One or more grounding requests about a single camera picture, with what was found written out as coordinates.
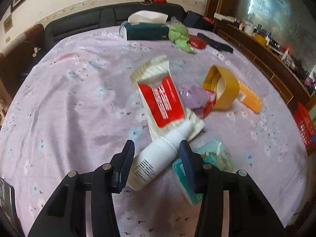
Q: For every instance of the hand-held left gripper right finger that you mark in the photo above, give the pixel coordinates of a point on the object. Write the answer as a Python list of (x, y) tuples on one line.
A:
[(188, 167)]

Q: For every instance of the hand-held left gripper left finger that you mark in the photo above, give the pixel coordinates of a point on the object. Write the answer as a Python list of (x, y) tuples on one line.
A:
[(123, 167)]

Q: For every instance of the white spray bottle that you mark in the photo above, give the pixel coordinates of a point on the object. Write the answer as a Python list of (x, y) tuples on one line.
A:
[(153, 163)]

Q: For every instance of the purple and red plastic bag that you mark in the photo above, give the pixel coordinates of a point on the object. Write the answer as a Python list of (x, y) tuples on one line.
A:
[(195, 98)]

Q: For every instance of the red white wet wipe packet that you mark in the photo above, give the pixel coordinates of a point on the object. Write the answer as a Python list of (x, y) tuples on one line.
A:
[(160, 103)]

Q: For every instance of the teal pocket tissue pack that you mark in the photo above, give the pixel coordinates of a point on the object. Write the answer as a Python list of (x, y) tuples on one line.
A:
[(217, 158)]

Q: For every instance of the yellow tape dispenser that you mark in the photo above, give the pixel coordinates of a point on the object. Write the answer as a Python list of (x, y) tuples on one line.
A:
[(229, 86)]

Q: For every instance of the black smartphone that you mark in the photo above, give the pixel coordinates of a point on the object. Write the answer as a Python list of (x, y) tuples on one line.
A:
[(6, 200)]

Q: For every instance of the red plastic basket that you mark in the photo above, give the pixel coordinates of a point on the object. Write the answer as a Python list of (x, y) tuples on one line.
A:
[(305, 126)]

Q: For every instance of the red foil packet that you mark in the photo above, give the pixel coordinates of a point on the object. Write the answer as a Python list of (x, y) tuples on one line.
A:
[(198, 42)]

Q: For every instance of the black elongated case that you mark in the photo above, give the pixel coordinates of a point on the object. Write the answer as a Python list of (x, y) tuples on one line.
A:
[(217, 44)]

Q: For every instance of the wooden sideboard cabinet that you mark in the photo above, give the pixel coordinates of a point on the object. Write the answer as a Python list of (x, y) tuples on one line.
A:
[(266, 64)]

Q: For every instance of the green towel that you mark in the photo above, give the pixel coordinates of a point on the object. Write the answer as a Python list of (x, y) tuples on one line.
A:
[(179, 35)]

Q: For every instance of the dark green facial tissue box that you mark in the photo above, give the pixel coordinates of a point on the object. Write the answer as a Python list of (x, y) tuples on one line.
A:
[(145, 32)]

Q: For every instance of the dark blue bag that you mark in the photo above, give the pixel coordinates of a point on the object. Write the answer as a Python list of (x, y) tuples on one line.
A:
[(196, 21)]

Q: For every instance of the crumpled clear plastic bag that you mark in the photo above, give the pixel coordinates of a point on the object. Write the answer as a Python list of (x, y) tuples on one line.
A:
[(175, 21)]

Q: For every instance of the clutter of small bottles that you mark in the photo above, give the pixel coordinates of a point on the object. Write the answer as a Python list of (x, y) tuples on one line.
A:
[(271, 42)]

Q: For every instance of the black leather sofa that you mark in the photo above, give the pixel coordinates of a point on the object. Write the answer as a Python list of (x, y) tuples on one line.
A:
[(79, 22)]

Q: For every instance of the brown armchair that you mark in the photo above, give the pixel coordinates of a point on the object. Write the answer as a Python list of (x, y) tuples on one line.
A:
[(19, 54)]

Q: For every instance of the small framed wall plaque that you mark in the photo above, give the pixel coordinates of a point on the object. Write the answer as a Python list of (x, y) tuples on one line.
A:
[(8, 24)]

